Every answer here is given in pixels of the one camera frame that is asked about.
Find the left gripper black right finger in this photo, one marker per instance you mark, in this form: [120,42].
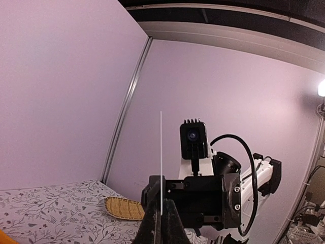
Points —
[172,230]

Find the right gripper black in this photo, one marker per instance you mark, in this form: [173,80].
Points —
[213,200]

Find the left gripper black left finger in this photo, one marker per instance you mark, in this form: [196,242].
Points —
[150,228]

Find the teal VIP credit card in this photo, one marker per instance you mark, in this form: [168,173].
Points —
[161,161]

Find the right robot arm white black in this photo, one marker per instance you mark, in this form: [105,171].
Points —
[256,184]

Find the woven bamboo tray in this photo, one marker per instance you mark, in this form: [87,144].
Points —
[124,209]

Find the yellow left storage bin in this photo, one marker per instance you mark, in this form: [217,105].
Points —
[5,239]

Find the bright lamp at right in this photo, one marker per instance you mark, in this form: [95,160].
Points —
[321,89]

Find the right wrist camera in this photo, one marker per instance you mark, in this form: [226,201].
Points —
[194,143]

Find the right aluminium frame post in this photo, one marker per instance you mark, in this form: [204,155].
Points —
[124,110]

